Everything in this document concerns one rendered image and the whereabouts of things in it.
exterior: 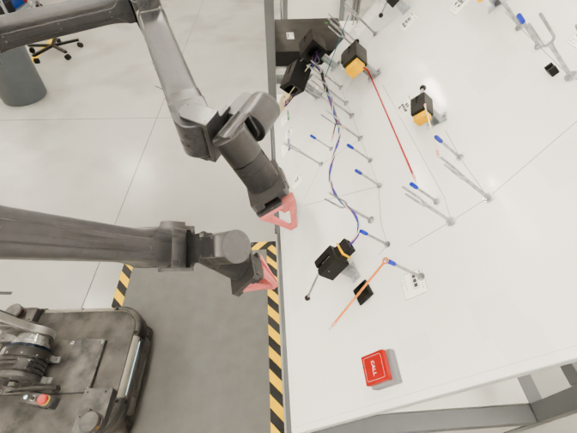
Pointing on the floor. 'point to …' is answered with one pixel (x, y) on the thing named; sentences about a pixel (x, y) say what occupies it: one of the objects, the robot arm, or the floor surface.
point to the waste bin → (20, 79)
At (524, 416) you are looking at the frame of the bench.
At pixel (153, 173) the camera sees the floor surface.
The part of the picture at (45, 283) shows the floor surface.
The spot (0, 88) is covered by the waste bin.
